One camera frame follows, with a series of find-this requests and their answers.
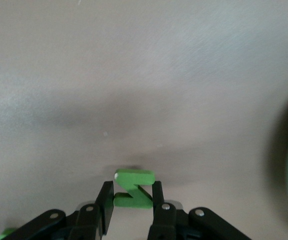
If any green letter N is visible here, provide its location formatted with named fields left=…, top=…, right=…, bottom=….
left=113, top=169, right=156, bottom=210

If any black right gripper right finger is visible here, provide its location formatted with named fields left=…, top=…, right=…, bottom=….
left=147, top=180, right=252, bottom=240

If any green letter B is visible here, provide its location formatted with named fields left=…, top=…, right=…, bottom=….
left=0, top=227, right=17, bottom=240

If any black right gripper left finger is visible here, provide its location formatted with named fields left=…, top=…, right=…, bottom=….
left=8, top=181, right=115, bottom=240

